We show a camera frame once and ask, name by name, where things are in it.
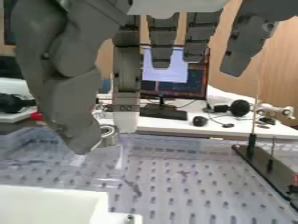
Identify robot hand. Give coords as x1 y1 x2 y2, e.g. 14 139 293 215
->
10 0 298 156

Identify metal bearing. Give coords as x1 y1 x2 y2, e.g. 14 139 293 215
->
99 124 120 148

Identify white desk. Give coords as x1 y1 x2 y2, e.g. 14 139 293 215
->
95 84 298 141
0 78 46 124

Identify black keyboard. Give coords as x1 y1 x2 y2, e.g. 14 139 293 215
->
139 105 189 121

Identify computer screen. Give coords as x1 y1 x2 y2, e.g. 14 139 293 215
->
140 45 211 108

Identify clear box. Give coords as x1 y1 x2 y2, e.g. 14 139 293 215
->
0 126 298 224

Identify black mouse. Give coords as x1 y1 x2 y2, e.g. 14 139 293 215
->
192 115 211 127

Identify black headphones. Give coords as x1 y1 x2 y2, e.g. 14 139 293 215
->
229 98 252 118

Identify small white box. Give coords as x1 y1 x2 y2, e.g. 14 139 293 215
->
0 184 144 224

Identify small white jointed device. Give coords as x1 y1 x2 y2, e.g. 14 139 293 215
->
256 102 298 121

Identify thin stick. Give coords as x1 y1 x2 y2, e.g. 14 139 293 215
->
245 63 264 159

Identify short black peg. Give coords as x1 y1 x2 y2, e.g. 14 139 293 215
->
268 135 277 172

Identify black plate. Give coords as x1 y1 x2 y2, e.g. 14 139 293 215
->
231 143 298 209

